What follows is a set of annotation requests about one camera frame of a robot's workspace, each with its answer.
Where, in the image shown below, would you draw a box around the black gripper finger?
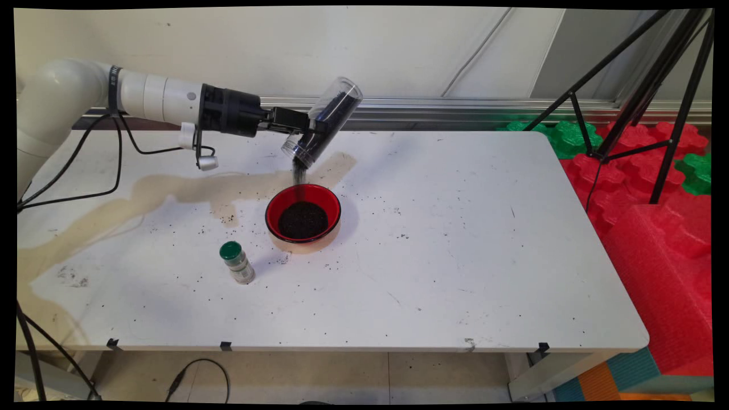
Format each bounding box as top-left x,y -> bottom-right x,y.
272,106 -> 329,137

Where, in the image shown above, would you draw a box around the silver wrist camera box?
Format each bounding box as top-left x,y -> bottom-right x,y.
178,121 -> 220,171

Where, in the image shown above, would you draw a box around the black cable with metal connector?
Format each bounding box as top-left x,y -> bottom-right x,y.
16,302 -> 102,401

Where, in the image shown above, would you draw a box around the clear plastic jar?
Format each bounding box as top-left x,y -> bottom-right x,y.
281,77 -> 364,170

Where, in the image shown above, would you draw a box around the black floor cable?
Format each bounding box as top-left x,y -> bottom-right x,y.
165,358 -> 230,404

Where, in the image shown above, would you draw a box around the green foam puzzle piece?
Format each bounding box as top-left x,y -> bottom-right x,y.
497,120 -> 603,160
675,153 -> 712,196

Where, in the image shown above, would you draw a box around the orange foam mat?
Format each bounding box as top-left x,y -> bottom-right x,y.
578,362 -> 621,402

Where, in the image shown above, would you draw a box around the black tripod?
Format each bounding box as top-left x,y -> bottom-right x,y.
521,8 -> 714,214

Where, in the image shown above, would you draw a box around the red bowl with black rim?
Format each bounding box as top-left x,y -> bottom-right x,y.
265,183 -> 342,253

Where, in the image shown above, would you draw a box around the white wall cable conduit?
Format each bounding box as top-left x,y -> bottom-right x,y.
440,8 -> 516,97

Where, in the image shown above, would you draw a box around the teal foam mat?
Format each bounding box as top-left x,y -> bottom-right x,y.
552,347 -> 661,402

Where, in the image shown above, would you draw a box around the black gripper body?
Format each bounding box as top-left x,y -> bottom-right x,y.
199,84 -> 275,138

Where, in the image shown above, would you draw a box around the dark grains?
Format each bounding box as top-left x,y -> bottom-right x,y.
292,91 -> 361,188
277,200 -> 330,240

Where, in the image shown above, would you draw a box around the large red foam block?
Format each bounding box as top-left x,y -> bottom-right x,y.
601,194 -> 714,376

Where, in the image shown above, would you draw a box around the red foam puzzle mat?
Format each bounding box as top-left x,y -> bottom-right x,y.
558,121 -> 710,240

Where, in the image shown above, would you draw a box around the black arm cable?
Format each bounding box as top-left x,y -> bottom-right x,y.
16,111 -> 217,212

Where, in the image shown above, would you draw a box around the grey table leg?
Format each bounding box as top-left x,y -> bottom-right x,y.
16,350 -> 95,401
508,350 -> 619,402

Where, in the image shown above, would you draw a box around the green-capped spice bottle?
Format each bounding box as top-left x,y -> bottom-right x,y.
219,241 -> 256,284

